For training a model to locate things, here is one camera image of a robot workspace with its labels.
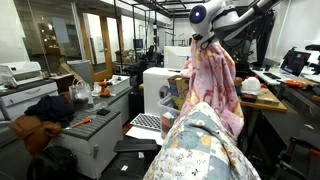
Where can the large white cardboard box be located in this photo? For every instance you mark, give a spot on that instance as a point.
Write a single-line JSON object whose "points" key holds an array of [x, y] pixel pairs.
{"points": [[153, 90]]}

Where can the small black flat device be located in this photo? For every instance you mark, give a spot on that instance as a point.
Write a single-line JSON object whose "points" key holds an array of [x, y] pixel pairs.
{"points": [[103, 112]]}

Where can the large white machine housing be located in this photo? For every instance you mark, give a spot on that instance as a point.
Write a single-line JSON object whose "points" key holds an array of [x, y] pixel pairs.
{"points": [[175, 56]]}

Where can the white office desk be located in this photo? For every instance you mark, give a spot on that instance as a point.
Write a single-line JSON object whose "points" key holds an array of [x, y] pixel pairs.
{"points": [[257, 74]]}

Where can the black computer keyboard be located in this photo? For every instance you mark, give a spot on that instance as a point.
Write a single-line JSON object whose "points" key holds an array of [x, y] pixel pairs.
{"points": [[271, 76]]}

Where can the grey ribbed foam mat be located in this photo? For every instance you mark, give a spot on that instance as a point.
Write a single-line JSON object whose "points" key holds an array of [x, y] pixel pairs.
{"points": [[96, 125]]}

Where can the white paper sheet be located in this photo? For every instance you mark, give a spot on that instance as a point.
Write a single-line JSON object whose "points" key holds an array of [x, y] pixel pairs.
{"points": [[143, 135]]}

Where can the orange flat object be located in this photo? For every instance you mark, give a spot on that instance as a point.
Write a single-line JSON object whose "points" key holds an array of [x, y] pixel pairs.
{"points": [[295, 84]]}

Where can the floral patchwork quilt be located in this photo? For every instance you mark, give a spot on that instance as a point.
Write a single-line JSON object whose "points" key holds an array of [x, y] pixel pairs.
{"points": [[196, 146]]}

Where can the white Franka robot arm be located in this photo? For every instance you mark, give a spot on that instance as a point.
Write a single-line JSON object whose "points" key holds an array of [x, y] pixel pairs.
{"points": [[220, 13]]}

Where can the black metal frame structure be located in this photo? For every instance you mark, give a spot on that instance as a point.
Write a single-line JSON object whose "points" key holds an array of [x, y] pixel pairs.
{"points": [[115, 33]]}

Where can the flat tan box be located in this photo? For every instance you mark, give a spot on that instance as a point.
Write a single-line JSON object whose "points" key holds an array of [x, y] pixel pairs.
{"points": [[268, 97]]}

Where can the dark navy jacket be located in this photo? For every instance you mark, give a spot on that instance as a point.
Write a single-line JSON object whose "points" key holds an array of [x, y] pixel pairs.
{"points": [[50, 108]]}

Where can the white low cabinet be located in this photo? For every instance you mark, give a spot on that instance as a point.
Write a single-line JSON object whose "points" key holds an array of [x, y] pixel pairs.
{"points": [[86, 150]]}

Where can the small white open box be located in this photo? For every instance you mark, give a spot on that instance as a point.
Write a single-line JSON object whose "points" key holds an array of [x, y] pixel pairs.
{"points": [[120, 86]]}

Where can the grey trash bin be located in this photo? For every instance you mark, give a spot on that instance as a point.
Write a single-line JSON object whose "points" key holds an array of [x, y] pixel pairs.
{"points": [[80, 71]]}

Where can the pink patterned fleece blanket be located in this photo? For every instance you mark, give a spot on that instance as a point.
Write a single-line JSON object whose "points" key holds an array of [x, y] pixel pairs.
{"points": [[213, 80]]}

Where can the dotted calibration board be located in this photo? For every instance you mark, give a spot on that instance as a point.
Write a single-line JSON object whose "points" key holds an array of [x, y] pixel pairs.
{"points": [[146, 121]]}

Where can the small black computer monitor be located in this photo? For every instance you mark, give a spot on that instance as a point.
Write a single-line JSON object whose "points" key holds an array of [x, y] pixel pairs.
{"points": [[138, 44]]}

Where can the dark bottle with brown cap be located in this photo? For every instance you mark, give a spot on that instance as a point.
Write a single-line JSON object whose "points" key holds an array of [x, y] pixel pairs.
{"points": [[238, 87]]}

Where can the grey long counter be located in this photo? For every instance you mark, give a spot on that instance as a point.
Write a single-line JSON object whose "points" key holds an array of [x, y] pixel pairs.
{"points": [[121, 106]]}

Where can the black equipment rack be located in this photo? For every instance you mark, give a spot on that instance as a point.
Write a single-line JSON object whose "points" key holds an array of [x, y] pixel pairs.
{"points": [[256, 46]]}

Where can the flattened brown cardboard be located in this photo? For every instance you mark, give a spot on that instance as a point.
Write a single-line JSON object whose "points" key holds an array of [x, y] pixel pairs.
{"points": [[65, 68]]}

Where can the dark grey desk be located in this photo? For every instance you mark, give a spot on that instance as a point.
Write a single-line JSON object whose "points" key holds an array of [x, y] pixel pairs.
{"points": [[290, 116]]}

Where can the white office printer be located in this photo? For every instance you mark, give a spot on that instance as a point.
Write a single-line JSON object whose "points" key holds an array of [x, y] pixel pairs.
{"points": [[20, 71]]}

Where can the wooden framed glass door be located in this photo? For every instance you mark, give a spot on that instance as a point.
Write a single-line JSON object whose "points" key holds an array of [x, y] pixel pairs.
{"points": [[107, 60]]}

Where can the black backpack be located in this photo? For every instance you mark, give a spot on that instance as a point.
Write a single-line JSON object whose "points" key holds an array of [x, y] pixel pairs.
{"points": [[50, 165]]}

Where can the white drawer cabinet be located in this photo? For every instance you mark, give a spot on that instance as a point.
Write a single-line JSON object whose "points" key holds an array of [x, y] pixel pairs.
{"points": [[30, 96]]}

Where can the open black laptop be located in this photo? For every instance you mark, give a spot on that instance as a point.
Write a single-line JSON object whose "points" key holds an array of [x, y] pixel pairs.
{"points": [[295, 63]]}

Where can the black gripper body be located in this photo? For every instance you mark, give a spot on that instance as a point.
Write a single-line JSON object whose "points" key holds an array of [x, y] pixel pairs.
{"points": [[206, 41]]}

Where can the white safety helmet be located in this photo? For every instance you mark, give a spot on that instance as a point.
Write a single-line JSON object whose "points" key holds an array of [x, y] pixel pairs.
{"points": [[251, 86]]}

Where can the light wooden table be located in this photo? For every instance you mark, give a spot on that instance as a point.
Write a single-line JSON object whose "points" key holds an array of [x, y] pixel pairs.
{"points": [[266, 106]]}

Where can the small black case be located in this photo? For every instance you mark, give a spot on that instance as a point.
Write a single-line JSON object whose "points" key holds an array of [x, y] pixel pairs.
{"points": [[248, 97]]}

